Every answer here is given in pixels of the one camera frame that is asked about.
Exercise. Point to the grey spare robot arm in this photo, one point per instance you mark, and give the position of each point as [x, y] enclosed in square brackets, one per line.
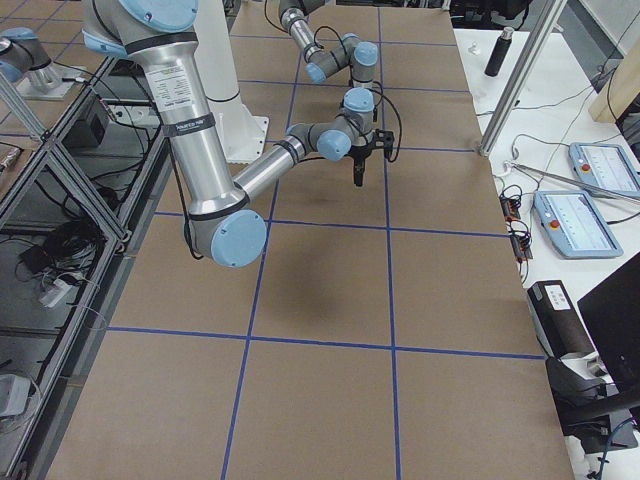
[26, 64]

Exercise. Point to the red circuit board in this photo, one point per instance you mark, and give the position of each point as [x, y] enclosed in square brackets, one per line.
[519, 232]

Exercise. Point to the black water bottle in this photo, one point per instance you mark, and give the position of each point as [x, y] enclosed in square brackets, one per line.
[499, 52]

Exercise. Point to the blue teach pendant near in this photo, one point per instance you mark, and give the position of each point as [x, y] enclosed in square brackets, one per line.
[575, 226]

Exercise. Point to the blue teach pendant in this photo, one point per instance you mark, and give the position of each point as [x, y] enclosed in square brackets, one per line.
[575, 226]
[606, 166]

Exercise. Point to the blue teach pendant far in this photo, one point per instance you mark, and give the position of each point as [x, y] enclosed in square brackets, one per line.
[606, 166]

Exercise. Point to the black box white label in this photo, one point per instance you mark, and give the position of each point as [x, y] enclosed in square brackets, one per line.
[556, 321]

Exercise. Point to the metal rod green tip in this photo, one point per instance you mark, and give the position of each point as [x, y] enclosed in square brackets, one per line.
[571, 181]

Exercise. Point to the black computer monitor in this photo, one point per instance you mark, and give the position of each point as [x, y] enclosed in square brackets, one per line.
[610, 312]

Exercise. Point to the white box on floor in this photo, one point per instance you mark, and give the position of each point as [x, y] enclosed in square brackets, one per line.
[14, 394]

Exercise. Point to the white column pedestal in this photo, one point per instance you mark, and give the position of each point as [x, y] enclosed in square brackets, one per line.
[241, 133]

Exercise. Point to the aluminium frame post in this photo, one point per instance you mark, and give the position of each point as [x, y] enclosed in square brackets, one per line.
[532, 48]

